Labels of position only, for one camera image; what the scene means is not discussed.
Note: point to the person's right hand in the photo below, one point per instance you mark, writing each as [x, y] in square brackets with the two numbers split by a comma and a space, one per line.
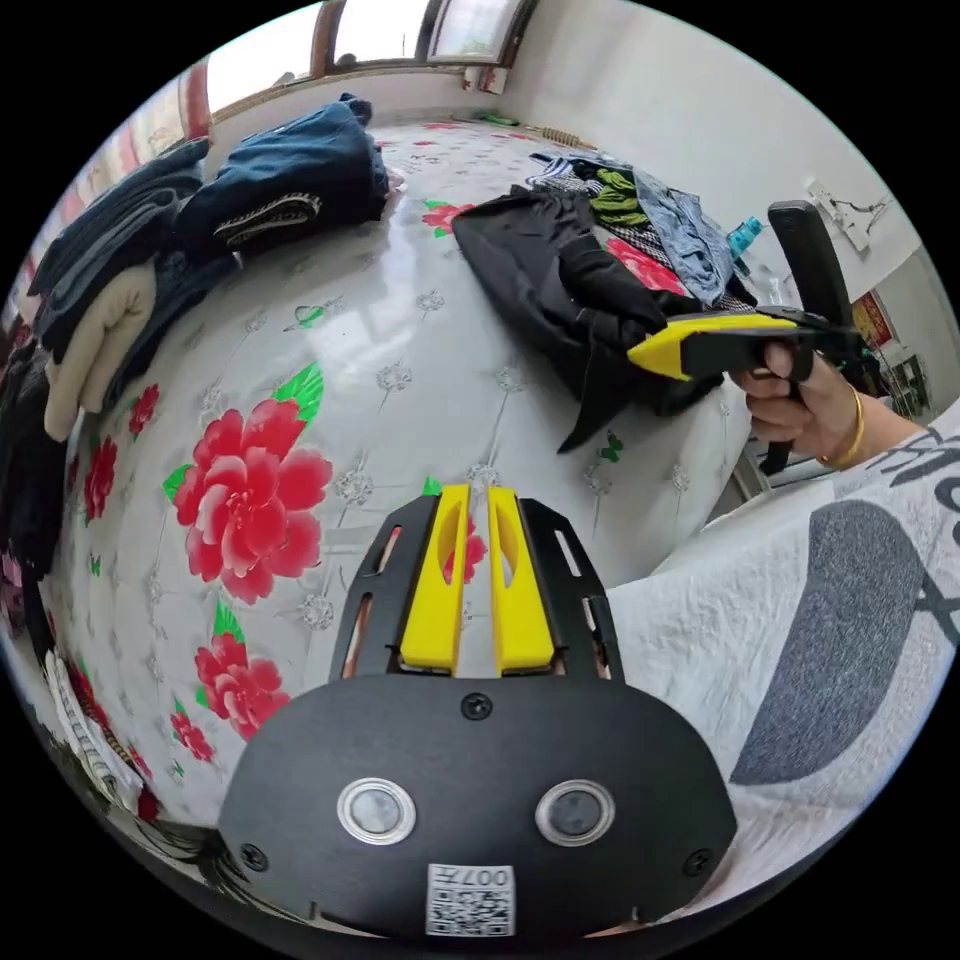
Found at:
[814, 409]

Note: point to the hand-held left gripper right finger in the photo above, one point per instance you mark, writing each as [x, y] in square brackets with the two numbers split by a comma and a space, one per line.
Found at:
[521, 622]

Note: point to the window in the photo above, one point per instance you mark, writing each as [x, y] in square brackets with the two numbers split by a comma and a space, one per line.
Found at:
[420, 34]

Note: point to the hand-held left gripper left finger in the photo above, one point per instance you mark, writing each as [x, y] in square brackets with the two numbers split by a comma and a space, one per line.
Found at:
[431, 615]

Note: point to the person's body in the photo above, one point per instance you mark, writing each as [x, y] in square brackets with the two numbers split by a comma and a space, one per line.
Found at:
[795, 630]

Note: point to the pile of unfolded clothes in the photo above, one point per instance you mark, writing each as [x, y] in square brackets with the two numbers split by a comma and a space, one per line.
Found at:
[660, 202]

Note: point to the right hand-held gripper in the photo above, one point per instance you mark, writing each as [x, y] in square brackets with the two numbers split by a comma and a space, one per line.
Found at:
[750, 349]

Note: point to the pile of folded clothes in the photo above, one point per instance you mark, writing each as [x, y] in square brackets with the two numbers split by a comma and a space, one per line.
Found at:
[150, 247]

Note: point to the black long pants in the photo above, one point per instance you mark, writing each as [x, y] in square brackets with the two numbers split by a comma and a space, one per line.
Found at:
[540, 277]

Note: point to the bed with flowered sheet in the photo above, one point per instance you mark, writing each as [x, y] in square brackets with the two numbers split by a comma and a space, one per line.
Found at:
[390, 315]

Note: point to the person's right forearm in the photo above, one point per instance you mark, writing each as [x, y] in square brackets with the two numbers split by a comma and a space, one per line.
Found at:
[881, 431]

